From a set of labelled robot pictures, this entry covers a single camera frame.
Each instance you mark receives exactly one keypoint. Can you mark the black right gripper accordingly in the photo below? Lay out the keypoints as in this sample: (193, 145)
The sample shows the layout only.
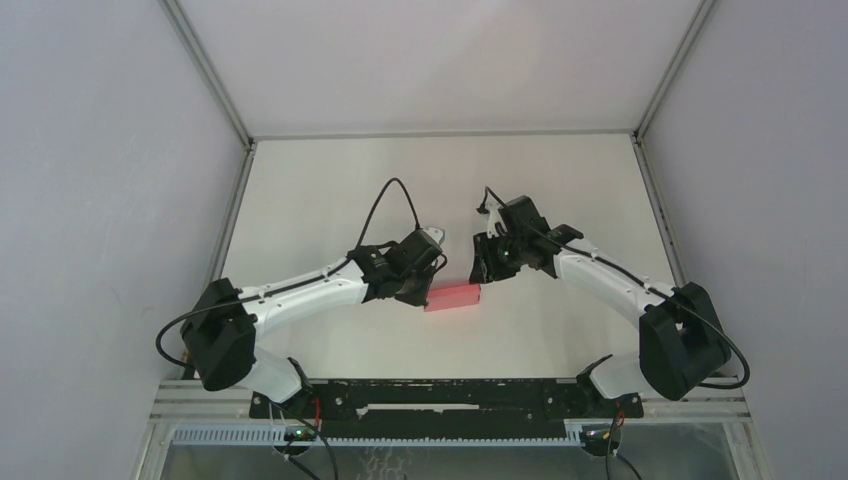
(484, 267)

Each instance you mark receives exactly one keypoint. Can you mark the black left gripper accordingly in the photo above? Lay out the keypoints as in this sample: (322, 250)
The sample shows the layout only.
(418, 299)

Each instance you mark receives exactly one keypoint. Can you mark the pink cardboard box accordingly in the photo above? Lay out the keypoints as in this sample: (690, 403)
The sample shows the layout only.
(452, 297)

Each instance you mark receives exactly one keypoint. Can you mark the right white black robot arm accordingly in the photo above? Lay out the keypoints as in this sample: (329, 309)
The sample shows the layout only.
(680, 341)

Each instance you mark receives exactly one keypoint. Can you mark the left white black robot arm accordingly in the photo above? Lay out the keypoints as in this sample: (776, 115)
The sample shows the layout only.
(223, 330)

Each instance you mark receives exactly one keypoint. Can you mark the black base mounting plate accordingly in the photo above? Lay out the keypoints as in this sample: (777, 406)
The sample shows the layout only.
(451, 424)

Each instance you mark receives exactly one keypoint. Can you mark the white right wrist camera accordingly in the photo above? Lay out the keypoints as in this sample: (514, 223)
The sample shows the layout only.
(493, 221)

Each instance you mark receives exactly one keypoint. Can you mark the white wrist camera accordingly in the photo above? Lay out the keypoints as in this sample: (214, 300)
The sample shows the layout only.
(436, 234)
(493, 221)

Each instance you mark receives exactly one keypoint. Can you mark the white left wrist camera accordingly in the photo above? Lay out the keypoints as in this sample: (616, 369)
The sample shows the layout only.
(436, 234)

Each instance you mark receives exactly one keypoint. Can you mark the aluminium front frame rail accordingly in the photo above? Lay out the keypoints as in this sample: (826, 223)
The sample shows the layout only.
(540, 398)

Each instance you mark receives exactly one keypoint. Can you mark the white slotted cable duct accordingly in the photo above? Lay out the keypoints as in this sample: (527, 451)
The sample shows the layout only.
(258, 435)

